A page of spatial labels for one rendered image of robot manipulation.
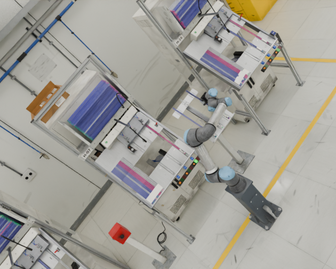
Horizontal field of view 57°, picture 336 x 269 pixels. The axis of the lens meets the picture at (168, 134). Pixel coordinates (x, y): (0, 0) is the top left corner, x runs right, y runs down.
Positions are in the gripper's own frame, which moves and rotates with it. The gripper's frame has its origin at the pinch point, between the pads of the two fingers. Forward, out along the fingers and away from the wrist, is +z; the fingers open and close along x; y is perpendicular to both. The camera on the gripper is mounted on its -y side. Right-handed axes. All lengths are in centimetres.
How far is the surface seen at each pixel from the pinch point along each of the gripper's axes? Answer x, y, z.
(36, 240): 192, 46, 14
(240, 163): 14, -74, 49
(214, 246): 103, -93, 25
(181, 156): 54, -13, 8
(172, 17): -47, 76, -5
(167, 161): 66, -5, 10
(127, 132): 67, 43, 15
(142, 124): 52, 36, 12
